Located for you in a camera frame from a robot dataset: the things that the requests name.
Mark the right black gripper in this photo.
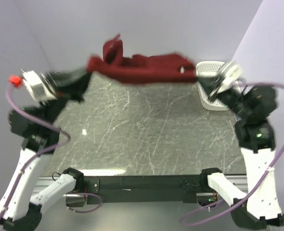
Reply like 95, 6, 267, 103
193, 74, 247, 116

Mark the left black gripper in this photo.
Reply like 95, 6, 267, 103
43, 64, 100, 126

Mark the dark red t-shirt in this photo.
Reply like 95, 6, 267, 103
86, 34, 197, 85

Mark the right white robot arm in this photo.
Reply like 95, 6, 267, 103
198, 76, 284, 231

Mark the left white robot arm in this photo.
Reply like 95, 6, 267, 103
0, 67, 91, 231

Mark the white plastic laundry basket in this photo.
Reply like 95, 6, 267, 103
195, 60, 232, 112

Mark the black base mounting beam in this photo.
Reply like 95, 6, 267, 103
74, 175, 214, 203

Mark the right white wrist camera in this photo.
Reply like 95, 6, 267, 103
208, 60, 243, 102

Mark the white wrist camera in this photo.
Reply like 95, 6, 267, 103
9, 70, 57, 102
208, 60, 243, 102

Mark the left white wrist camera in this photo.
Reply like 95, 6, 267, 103
9, 70, 57, 102

